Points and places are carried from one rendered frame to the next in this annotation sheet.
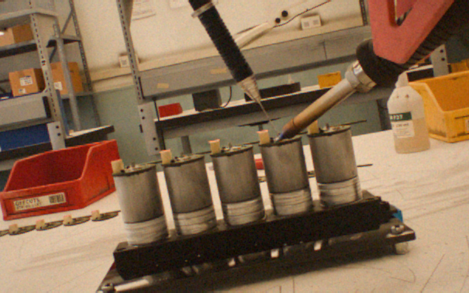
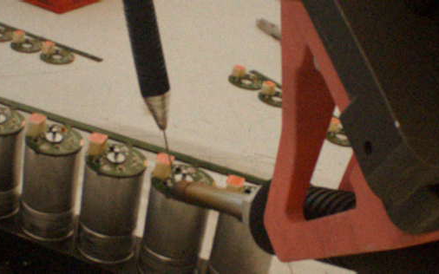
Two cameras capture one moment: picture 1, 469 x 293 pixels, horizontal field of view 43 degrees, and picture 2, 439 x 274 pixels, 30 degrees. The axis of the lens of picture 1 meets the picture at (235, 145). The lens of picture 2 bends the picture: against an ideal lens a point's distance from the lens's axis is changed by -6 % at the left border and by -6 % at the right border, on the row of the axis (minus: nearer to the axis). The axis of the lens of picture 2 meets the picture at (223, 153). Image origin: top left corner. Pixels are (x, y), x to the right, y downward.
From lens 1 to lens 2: 0.17 m
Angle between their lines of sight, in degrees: 24
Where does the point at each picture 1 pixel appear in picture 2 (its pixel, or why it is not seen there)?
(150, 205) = not seen: outside the picture
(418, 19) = (306, 240)
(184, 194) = (34, 188)
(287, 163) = (168, 223)
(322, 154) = (222, 234)
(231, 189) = (88, 212)
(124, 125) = not seen: outside the picture
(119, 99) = not seen: outside the picture
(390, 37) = (279, 225)
